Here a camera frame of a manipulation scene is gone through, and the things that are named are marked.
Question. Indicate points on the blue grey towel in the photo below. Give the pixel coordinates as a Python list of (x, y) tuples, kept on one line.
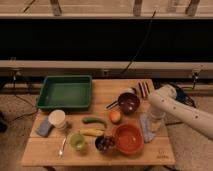
[(146, 128)]

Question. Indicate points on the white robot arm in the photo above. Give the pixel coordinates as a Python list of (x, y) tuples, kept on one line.
[(163, 101)]

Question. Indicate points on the dark purple bowl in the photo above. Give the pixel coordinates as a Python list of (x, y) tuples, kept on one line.
[(128, 103)]

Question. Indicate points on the red bowl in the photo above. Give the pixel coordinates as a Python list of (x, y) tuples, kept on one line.
[(128, 138)]

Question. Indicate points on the small dark bowl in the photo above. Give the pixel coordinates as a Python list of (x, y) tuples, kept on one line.
[(104, 143)]

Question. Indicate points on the orange peach fruit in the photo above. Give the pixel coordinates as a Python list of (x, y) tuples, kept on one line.
[(115, 116)]

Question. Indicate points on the brown striped block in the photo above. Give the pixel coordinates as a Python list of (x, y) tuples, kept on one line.
[(144, 89)]

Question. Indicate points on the green cucumber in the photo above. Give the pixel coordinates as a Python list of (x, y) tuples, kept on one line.
[(87, 120)]

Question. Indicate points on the wooden folding table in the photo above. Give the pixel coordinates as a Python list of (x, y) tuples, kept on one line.
[(43, 152)]

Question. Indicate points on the green plastic tray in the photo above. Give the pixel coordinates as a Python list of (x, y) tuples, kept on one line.
[(72, 93)]

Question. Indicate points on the yellow banana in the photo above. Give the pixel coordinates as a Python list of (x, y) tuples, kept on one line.
[(91, 132)]

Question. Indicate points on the white cup stack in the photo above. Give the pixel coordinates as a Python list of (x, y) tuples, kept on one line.
[(58, 119)]

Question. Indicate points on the green cup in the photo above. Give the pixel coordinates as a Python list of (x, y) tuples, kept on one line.
[(77, 141)]

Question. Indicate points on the blue sponge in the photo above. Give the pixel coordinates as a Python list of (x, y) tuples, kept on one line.
[(44, 128)]

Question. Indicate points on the metal spoon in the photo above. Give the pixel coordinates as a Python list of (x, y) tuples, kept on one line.
[(60, 152)]

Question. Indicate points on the black handled utensil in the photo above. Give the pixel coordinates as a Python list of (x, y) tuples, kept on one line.
[(127, 90)]

